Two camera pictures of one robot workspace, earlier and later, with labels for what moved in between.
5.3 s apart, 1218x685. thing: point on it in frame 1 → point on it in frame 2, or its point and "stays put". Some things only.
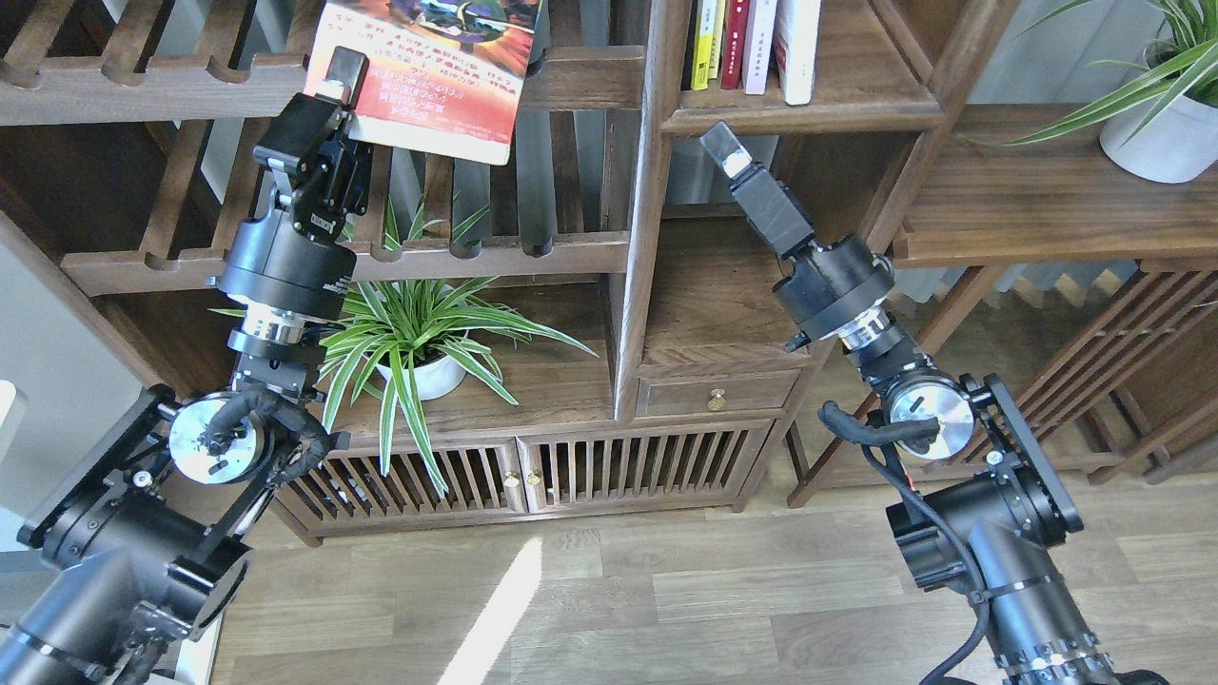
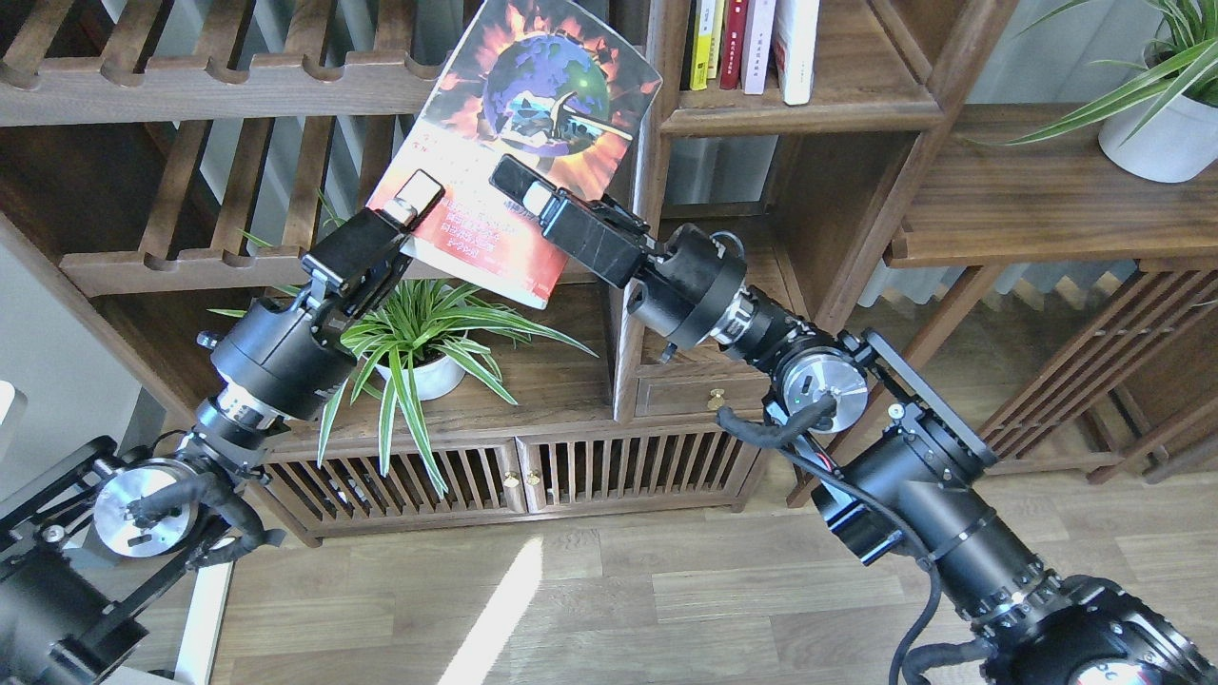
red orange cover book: x=445 y=76 → x=546 y=84
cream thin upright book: x=718 y=38 stays put
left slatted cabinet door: x=481 y=476 stays put
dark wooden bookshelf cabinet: x=593 y=326 stays put
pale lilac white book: x=759 y=29 stays put
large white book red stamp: x=795 y=46 stays put
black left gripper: x=291 y=260 → x=293 y=357
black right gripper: x=828 y=283 → x=683 y=285
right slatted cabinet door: x=683 y=466 stays put
